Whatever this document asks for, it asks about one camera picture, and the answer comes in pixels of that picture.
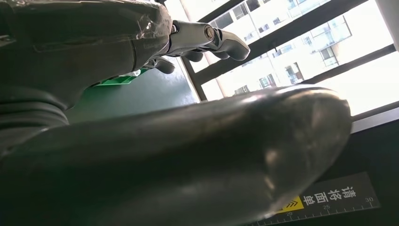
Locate black inbound scanner machine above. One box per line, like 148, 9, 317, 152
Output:
246, 120, 399, 226

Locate green plastic crate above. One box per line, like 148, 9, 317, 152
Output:
93, 67, 150, 87

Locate black yellow ruler label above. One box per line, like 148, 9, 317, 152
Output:
249, 171, 381, 226

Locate dark window frame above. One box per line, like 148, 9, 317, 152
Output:
165, 0, 399, 122

